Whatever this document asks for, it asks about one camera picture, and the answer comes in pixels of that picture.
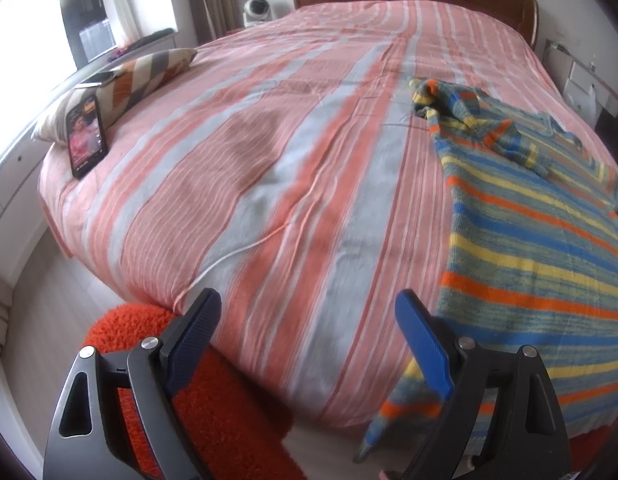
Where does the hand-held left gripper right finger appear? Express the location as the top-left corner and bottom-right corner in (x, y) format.
(395, 289), (572, 480)

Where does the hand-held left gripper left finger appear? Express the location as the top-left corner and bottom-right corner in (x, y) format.
(43, 287), (223, 480)

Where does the striped knit sweater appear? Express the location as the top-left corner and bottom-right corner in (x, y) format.
(356, 76), (618, 466)

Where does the metal clothes rack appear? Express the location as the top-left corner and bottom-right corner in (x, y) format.
(545, 39), (618, 111)

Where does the orange fluffy rug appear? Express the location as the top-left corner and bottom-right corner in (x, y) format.
(86, 304), (296, 480)

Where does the pink striped bed blanket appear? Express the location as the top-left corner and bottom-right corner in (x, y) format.
(37, 0), (618, 431)

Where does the black smartphone with lit screen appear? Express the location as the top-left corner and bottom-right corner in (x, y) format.
(65, 91), (110, 179)

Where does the chevron patterned pillow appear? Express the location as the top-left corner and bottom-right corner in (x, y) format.
(31, 48), (198, 148)

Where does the flat silver phone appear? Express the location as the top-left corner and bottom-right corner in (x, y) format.
(75, 71), (124, 90)

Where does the white charging cable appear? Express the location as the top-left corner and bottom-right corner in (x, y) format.
(176, 172), (324, 307)

